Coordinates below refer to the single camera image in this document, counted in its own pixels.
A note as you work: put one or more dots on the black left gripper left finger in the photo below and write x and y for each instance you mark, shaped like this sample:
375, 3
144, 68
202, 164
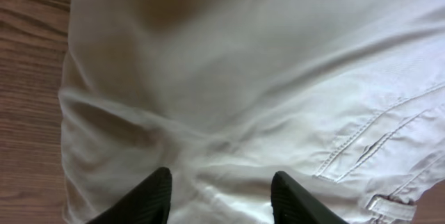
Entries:
148, 203

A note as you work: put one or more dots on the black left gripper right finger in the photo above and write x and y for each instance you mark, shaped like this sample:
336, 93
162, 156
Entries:
293, 204

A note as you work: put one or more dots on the beige shorts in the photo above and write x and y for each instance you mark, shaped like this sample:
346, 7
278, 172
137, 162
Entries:
346, 96

